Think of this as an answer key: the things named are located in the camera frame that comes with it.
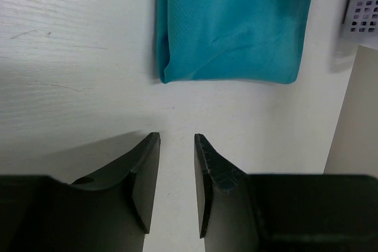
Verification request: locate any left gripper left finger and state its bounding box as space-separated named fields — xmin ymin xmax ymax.
xmin=1 ymin=132 xmax=161 ymax=251

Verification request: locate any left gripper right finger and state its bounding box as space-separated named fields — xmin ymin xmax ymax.
xmin=194 ymin=134 xmax=377 ymax=251

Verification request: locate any teal t shirt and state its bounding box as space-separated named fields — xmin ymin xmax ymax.
xmin=156 ymin=0 xmax=311 ymax=84

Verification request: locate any white plastic basket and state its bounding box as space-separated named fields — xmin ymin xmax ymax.
xmin=341 ymin=0 xmax=377 ymax=50

